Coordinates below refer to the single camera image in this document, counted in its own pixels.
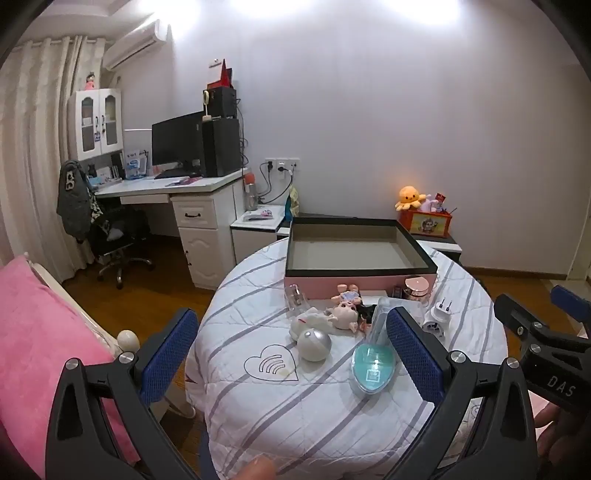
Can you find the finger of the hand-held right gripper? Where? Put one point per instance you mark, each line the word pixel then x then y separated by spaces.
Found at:
pixel 572 302
pixel 515 316

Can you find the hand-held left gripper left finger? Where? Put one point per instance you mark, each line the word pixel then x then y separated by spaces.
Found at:
pixel 171 355

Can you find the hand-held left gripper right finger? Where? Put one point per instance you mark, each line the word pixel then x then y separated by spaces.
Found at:
pixel 415 364

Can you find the teal oval hairbrush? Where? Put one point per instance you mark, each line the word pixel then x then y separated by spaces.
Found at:
pixel 374 367

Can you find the white power adapter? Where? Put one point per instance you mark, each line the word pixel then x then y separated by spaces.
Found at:
pixel 436 323

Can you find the rose gold round jar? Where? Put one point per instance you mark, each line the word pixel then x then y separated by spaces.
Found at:
pixel 415 288

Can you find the baby doll blue dress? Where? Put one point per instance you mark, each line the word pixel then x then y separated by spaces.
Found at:
pixel 344 316

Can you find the pink black-rimmed storage box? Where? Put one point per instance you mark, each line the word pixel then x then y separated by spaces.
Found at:
pixel 351 249

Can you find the person's right hand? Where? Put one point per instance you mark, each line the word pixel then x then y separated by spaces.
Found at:
pixel 549 415

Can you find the small black item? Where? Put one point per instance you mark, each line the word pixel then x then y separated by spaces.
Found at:
pixel 368 312

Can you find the silver ball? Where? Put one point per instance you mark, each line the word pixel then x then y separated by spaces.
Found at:
pixel 314 345

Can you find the white plush toy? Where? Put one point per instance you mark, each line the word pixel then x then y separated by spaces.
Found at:
pixel 309 321

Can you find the white striped quilt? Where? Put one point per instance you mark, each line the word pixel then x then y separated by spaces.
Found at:
pixel 277 415

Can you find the red storage crate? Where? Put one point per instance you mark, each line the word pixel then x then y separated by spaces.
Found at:
pixel 427 224

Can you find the white desk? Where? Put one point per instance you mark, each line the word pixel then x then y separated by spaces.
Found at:
pixel 203 230

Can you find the pink blanket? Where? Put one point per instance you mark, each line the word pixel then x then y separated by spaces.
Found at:
pixel 41 346

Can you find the clear glass bottle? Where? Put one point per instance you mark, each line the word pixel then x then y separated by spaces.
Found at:
pixel 296 299

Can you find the black office chair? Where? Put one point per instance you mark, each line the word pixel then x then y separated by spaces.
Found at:
pixel 115 230

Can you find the white side cabinet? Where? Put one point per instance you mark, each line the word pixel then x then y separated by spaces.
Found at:
pixel 254 240

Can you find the orange octopus plush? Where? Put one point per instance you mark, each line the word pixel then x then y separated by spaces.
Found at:
pixel 408 196

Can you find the pink printed papers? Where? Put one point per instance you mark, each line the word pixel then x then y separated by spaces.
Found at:
pixel 258 215

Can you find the pink book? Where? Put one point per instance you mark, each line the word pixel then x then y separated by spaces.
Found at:
pixel 182 181

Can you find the clear bottle orange cap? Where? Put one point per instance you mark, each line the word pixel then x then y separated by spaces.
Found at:
pixel 250 194

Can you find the black keyboard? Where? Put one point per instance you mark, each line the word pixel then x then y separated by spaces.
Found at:
pixel 171 173

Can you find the grey black jacket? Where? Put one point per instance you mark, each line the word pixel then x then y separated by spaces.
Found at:
pixel 74 198

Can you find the blue white box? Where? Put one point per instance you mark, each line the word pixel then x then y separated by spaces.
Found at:
pixel 136 165

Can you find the blue yellow snack bag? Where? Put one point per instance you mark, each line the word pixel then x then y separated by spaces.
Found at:
pixel 292 203

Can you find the black computer tower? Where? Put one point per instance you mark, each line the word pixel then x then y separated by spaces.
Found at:
pixel 221 147

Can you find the black computer monitor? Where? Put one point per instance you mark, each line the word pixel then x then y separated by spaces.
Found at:
pixel 178 138

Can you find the white glass-door cabinet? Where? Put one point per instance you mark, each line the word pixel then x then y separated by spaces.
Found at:
pixel 74 129

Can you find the cream curtain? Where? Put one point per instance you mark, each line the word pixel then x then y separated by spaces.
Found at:
pixel 32 138

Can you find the black speaker box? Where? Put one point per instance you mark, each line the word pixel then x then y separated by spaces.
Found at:
pixel 224 102

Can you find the red triangular ornament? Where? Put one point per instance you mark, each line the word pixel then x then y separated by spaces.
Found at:
pixel 225 76

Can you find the small pink doll figurine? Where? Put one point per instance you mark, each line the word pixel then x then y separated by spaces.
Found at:
pixel 90 81

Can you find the white air conditioner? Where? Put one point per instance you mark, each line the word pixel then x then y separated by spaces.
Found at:
pixel 138 44

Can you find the white bed frame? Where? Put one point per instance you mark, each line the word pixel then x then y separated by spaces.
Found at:
pixel 127 340

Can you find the white wall socket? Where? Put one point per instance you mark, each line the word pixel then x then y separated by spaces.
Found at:
pixel 282 164

